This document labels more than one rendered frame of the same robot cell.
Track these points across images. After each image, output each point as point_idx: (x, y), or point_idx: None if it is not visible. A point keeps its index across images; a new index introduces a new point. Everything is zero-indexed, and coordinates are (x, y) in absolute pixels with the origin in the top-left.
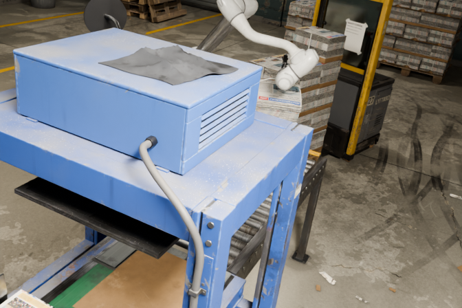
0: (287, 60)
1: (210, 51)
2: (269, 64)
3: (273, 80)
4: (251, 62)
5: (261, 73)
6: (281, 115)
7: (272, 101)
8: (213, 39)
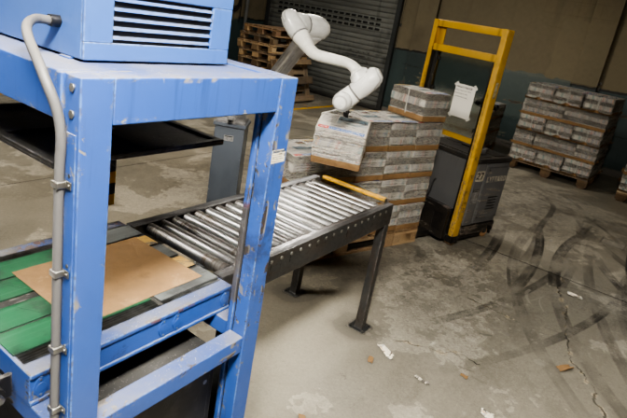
0: None
1: None
2: (355, 114)
3: None
4: (336, 111)
5: None
6: (342, 147)
7: (332, 130)
8: (281, 64)
